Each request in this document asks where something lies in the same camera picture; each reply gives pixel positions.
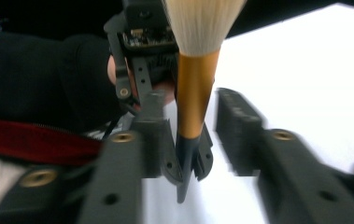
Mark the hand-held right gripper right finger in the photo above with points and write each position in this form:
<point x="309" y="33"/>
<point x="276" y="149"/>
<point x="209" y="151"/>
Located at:
<point x="238" y="133"/>

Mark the makeup brush with gold ferrule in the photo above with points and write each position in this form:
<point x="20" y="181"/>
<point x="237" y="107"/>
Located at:
<point x="195" y="84"/>

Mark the red jacket with zipper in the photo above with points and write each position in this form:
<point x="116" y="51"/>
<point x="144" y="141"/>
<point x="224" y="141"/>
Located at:
<point x="34" y="143"/>

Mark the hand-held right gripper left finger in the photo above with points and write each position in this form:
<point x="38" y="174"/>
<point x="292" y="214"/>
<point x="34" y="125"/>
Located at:
<point x="151" y="140"/>

